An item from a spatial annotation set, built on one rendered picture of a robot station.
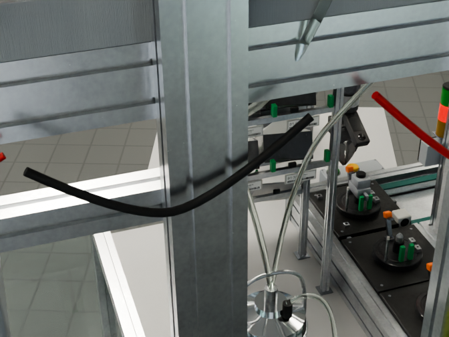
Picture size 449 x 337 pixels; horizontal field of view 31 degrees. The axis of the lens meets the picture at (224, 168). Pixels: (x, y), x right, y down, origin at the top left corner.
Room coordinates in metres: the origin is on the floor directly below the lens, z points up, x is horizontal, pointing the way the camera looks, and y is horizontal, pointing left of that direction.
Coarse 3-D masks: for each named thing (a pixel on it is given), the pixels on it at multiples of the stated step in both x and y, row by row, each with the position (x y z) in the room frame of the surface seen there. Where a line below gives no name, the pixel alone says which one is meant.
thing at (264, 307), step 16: (272, 272) 1.09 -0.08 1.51; (288, 272) 1.10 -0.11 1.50; (304, 288) 1.11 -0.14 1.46; (256, 304) 1.08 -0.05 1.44; (272, 304) 1.08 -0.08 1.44; (304, 304) 1.11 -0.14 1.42; (256, 320) 1.06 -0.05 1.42; (272, 320) 1.06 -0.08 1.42; (288, 320) 1.06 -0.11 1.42; (304, 320) 1.07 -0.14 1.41; (256, 336) 1.04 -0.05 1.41; (272, 336) 1.03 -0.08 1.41; (288, 336) 1.04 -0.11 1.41; (304, 336) 1.06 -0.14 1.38
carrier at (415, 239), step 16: (352, 240) 1.87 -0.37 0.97; (368, 240) 1.87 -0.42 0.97; (384, 240) 1.84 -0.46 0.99; (400, 240) 1.78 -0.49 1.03; (416, 240) 1.86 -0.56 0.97; (352, 256) 1.80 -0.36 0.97; (368, 256) 1.79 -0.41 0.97; (384, 256) 1.75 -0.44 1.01; (400, 256) 1.74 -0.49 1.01; (416, 256) 1.77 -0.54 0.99; (432, 256) 1.79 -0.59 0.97; (368, 272) 1.72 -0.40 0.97; (384, 272) 1.72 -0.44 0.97; (400, 272) 1.72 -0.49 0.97; (416, 272) 1.72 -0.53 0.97; (384, 288) 1.65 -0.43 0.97
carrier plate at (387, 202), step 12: (324, 192) 2.12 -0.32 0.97; (336, 192) 2.12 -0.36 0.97; (384, 192) 2.11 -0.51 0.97; (324, 204) 2.05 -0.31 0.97; (384, 204) 2.05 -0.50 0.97; (324, 216) 1.99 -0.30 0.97; (336, 216) 1.99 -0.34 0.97; (336, 228) 1.93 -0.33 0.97; (348, 228) 1.93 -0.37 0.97; (360, 228) 1.92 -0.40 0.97; (372, 228) 1.92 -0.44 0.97; (384, 228) 1.93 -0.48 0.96
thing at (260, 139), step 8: (304, 128) 1.89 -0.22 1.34; (256, 136) 1.90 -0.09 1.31; (264, 136) 1.80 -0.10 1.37; (272, 136) 1.80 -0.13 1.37; (280, 136) 1.80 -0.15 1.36; (296, 136) 1.81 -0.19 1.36; (304, 136) 1.81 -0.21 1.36; (264, 144) 1.79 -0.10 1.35; (288, 144) 1.80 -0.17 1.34; (296, 144) 1.80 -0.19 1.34; (304, 144) 1.80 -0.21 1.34; (280, 152) 1.79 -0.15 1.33; (288, 152) 1.79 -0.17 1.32; (296, 152) 1.79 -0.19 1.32; (304, 152) 1.79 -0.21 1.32; (280, 160) 1.78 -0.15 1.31; (288, 160) 1.78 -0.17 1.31
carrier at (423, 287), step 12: (408, 288) 1.65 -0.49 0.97; (420, 288) 1.65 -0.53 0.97; (384, 300) 1.61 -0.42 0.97; (396, 300) 1.61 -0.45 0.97; (408, 300) 1.61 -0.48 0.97; (420, 300) 1.58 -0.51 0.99; (396, 312) 1.56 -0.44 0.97; (408, 312) 1.56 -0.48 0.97; (420, 312) 1.54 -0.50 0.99; (408, 324) 1.51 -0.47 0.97; (420, 324) 1.51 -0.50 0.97; (408, 336) 1.48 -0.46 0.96
